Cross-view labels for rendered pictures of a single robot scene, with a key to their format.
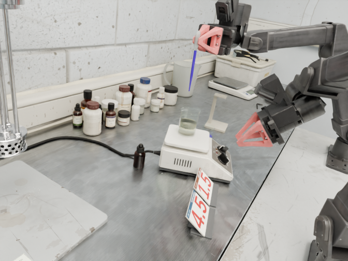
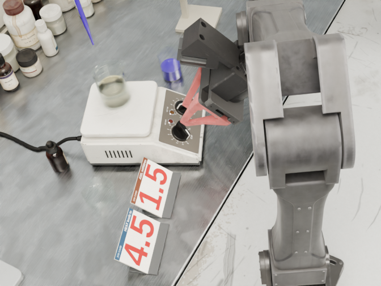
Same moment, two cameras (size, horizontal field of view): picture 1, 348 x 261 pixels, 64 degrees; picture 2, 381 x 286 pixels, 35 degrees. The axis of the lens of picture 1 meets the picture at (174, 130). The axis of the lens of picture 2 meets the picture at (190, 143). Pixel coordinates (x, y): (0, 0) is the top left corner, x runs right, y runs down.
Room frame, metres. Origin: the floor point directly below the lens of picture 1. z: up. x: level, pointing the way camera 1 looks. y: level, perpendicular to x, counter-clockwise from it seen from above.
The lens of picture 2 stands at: (0.01, -0.28, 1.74)
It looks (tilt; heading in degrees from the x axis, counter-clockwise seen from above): 51 degrees down; 11
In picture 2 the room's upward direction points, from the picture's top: 11 degrees counter-clockwise
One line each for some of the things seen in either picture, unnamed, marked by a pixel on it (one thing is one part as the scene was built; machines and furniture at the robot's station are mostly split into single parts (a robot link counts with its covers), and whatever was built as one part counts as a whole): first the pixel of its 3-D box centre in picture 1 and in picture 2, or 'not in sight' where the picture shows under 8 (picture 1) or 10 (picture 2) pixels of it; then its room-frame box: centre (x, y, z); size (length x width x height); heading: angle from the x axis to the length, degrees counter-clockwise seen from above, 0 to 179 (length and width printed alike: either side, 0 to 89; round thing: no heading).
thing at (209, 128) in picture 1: (206, 134); (169, 63); (0.84, -0.11, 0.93); 0.04 x 0.04 x 0.06
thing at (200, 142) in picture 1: (187, 137); (119, 108); (0.69, -0.04, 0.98); 0.12 x 0.12 x 0.01; 87
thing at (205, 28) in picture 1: (207, 40); not in sight; (0.75, -0.05, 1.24); 0.09 x 0.07 x 0.07; 147
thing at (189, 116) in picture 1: (189, 121); (113, 84); (0.71, -0.04, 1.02); 0.06 x 0.05 x 0.08; 127
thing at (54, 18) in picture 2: (139, 106); (53, 20); (1.00, 0.15, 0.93); 0.05 x 0.05 x 0.05
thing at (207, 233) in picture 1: (201, 213); (142, 240); (0.47, -0.09, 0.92); 0.09 x 0.06 x 0.04; 171
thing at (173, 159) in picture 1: (193, 153); (139, 124); (0.69, -0.07, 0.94); 0.22 x 0.13 x 0.08; 87
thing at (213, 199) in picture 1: (206, 186); (156, 187); (0.57, -0.10, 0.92); 0.09 x 0.06 x 0.04; 171
